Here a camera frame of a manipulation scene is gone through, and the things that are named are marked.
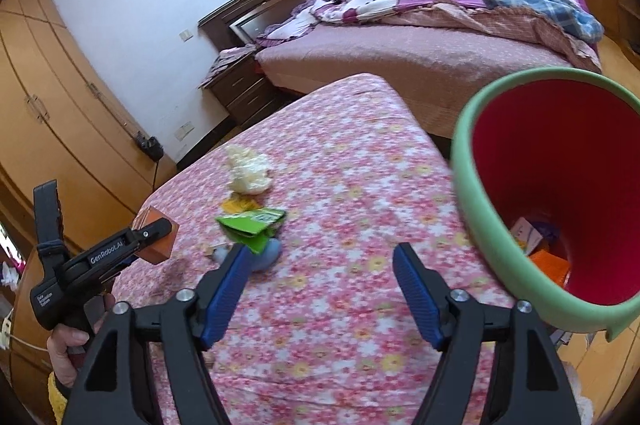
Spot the black bag on wardrobe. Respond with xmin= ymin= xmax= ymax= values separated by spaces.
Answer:
xmin=134 ymin=131 xmax=165 ymax=163

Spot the orange cardboard box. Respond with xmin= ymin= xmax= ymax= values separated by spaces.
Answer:
xmin=132 ymin=206 xmax=179 ymax=265

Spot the large bed pink sheet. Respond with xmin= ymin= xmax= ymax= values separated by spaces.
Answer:
xmin=254 ymin=22 xmax=604 ymax=141

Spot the person's left hand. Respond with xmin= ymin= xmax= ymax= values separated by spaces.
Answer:
xmin=47 ymin=324 xmax=89 ymax=388

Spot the orange foam net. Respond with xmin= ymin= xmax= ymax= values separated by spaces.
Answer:
xmin=529 ymin=249 xmax=570 ymax=289

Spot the white medicine box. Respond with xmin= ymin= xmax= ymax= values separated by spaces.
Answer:
xmin=510 ymin=217 xmax=548 ymax=256

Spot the pink ruffled pillow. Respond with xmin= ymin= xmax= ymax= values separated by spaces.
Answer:
xmin=256 ymin=0 xmax=330 ymax=48

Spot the small yellow box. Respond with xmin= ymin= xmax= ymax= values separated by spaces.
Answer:
xmin=221 ymin=192 xmax=262 ymax=215

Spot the blue plaid shirt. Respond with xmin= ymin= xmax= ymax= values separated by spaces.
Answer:
xmin=483 ymin=0 xmax=604 ymax=44

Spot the green snack wrapper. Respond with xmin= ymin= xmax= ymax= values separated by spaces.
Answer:
xmin=216 ymin=208 xmax=286 ymax=255

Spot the blue plastic hook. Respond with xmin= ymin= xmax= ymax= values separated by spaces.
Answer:
xmin=210 ymin=237 xmax=282 ymax=272

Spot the wall socket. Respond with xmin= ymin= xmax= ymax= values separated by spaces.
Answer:
xmin=174 ymin=122 xmax=194 ymax=141

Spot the clothes pile on nightstand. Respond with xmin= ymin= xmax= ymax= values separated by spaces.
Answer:
xmin=198 ymin=44 xmax=257 ymax=89

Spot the dark wooden nightstand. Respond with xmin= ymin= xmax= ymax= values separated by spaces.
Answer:
xmin=200 ymin=53 xmax=288 ymax=129

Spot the pink floral tablecloth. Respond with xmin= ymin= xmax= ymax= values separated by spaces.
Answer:
xmin=110 ymin=72 xmax=532 ymax=425

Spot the crumpled cream tissue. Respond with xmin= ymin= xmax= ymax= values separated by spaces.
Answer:
xmin=227 ymin=144 xmax=272 ymax=195

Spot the wooden wardrobe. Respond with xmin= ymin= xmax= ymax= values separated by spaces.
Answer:
xmin=1 ymin=0 xmax=176 ymax=424

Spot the red bin with green rim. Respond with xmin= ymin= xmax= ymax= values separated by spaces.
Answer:
xmin=451 ymin=67 xmax=639 ymax=339

